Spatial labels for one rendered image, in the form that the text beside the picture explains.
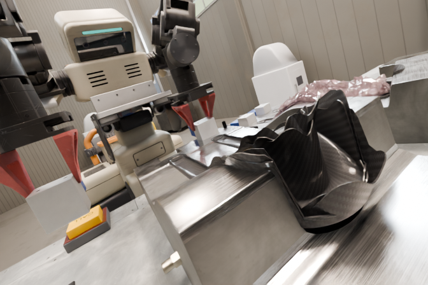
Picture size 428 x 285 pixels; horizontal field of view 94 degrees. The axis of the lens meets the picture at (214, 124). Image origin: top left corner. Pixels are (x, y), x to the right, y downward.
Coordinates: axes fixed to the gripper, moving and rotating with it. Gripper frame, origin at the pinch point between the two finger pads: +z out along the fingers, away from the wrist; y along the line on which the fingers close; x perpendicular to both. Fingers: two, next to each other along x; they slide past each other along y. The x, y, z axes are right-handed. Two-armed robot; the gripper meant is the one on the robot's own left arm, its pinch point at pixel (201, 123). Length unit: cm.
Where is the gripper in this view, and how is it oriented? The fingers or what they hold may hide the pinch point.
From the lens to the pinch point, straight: 51.7
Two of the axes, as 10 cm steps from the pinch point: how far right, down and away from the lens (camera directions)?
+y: 8.1, -4.0, 4.3
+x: -4.9, -0.8, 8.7
